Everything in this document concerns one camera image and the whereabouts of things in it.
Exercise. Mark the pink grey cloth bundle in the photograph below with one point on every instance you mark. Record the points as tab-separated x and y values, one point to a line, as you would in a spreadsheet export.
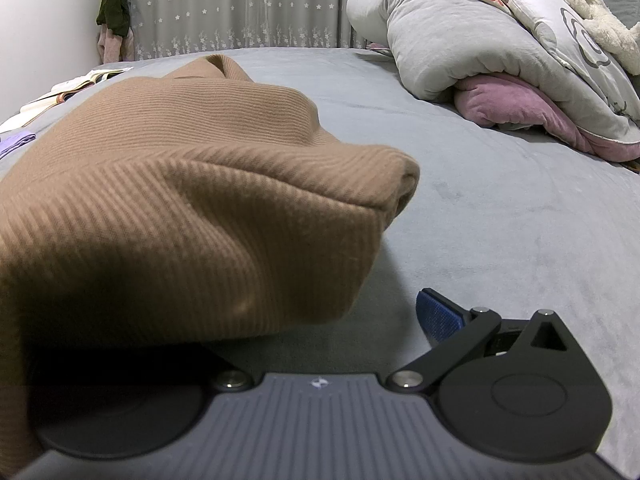
380	50

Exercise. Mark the grey quilt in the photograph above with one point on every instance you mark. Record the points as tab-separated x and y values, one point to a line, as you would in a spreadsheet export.
450	35

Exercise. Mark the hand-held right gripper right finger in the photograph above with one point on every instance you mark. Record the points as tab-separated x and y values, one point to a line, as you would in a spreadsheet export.
440	317

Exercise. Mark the pink hanging garment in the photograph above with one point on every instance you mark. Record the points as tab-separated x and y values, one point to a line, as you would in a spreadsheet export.
112	47

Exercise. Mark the cream plush toy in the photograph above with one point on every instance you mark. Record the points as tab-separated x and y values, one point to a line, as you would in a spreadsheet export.
600	20

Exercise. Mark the purple t-shirt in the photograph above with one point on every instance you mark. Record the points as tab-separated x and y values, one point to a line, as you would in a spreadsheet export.
15	141

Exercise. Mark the pink blanket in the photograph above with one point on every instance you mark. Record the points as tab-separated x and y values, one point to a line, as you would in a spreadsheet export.
505	102

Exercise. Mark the brown ribbed sweater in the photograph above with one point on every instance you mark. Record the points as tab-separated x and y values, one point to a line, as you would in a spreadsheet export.
175	200

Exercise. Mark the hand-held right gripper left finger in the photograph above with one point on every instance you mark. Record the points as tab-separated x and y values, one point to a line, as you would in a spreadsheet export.
231	381

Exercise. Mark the grey star print curtain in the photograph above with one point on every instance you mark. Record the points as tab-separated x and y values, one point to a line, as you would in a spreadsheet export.
225	5

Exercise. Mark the open book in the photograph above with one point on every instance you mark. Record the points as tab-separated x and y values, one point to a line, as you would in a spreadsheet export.
55	92

